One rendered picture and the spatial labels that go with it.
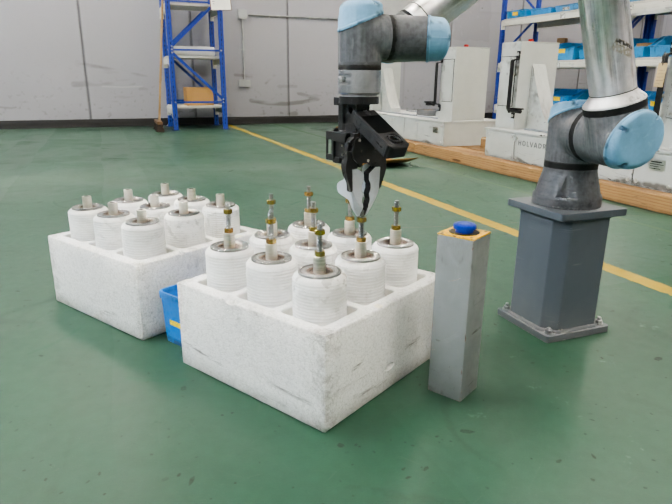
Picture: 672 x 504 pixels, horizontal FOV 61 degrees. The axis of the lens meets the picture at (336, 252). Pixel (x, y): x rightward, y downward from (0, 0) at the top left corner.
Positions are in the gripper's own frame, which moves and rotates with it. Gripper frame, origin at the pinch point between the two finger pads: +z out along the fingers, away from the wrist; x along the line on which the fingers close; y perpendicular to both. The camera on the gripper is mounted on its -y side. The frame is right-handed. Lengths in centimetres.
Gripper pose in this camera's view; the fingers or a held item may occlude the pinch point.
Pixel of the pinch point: (363, 209)
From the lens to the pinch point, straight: 104.9
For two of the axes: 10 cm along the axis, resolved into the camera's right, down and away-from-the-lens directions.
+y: -5.9, -2.4, 7.7
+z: -0.1, 9.6, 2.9
